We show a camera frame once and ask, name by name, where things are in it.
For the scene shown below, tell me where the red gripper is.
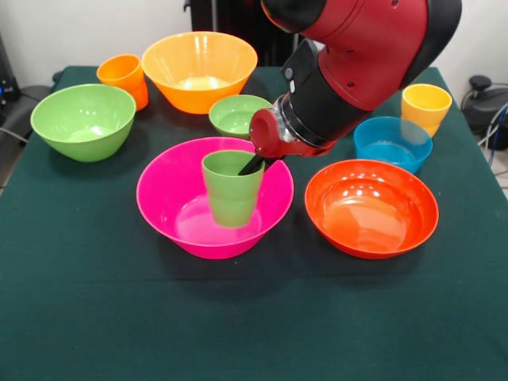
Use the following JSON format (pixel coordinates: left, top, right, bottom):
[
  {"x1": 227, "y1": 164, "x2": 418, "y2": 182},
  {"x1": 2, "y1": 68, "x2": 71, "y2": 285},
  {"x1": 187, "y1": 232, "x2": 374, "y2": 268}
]
[{"x1": 237, "y1": 106, "x2": 334, "y2": 176}]

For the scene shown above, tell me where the orange plastic cup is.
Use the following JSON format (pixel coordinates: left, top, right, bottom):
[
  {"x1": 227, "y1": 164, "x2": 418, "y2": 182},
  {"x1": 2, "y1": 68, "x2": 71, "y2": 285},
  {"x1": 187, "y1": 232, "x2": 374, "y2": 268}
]
[{"x1": 96, "y1": 53, "x2": 150, "y2": 112}]

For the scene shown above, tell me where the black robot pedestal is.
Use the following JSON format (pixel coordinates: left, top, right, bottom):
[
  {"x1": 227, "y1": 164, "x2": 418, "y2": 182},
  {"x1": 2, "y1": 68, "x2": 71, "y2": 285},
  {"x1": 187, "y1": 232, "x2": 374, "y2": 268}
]
[{"x1": 190, "y1": 0, "x2": 299, "y2": 67}]

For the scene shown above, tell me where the red plastic bowl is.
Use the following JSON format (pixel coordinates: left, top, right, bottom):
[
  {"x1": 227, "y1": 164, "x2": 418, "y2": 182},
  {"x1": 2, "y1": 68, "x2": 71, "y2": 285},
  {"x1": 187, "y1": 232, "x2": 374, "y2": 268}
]
[{"x1": 304, "y1": 159, "x2": 440, "y2": 260}]

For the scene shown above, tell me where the large orange plastic bowl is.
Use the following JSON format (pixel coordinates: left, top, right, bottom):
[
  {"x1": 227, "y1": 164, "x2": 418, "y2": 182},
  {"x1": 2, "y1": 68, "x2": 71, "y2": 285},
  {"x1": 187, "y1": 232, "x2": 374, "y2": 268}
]
[{"x1": 140, "y1": 31, "x2": 259, "y2": 115}]

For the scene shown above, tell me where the dark grey floor case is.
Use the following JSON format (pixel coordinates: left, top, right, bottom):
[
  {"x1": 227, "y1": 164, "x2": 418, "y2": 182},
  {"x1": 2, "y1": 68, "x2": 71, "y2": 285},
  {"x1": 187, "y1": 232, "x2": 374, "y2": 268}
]
[{"x1": 0, "y1": 85, "x2": 52, "y2": 138}]

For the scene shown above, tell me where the green plastic cup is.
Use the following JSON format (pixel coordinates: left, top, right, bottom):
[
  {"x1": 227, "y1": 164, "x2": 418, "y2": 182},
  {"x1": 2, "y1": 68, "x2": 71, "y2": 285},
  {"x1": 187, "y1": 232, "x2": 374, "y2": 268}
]
[{"x1": 201, "y1": 149, "x2": 266, "y2": 229}]

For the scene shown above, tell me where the small green plastic bowl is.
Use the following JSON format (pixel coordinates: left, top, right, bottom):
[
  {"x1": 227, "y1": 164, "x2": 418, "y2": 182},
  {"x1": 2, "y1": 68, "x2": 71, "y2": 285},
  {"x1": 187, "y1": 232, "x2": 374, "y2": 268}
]
[{"x1": 208, "y1": 94, "x2": 275, "y2": 140}]

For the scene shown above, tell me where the yellow plastic cup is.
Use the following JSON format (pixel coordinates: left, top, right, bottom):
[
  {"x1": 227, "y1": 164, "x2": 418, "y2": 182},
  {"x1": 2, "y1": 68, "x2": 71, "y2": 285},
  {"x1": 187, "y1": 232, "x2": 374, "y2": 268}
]
[{"x1": 401, "y1": 83, "x2": 453, "y2": 139}]

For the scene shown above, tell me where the dark green table cloth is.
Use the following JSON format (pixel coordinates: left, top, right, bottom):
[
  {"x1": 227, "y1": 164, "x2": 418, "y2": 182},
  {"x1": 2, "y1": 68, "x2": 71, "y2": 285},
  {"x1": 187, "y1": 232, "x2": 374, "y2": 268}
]
[{"x1": 0, "y1": 65, "x2": 508, "y2": 381}]

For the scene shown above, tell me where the black computer tower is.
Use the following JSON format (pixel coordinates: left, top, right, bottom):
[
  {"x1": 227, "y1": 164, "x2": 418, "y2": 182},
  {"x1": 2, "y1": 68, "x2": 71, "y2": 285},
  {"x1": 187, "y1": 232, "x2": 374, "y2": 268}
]
[{"x1": 0, "y1": 33, "x2": 21, "y2": 104}]

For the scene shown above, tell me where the large green plastic bowl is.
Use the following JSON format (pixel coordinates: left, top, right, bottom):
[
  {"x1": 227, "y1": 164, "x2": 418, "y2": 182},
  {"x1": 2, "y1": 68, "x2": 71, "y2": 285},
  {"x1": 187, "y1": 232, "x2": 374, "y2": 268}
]
[{"x1": 30, "y1": 83, "x2": 137, "y2": 163}]

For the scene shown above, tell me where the blue plastic bowl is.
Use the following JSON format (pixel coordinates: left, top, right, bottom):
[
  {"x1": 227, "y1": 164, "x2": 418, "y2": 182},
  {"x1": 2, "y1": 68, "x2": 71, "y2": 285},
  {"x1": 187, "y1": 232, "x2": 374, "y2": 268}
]
[{"x1": 353, "y1": 116, "x2": 434, "y2": 175}]

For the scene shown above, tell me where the pink plastic bowl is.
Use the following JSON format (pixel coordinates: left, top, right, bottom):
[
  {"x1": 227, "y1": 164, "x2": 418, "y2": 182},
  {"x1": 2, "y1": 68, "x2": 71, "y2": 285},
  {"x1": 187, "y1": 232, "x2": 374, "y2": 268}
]
[{"x1": 136, "y1": 137, "x2": 295, "y2": 260}]

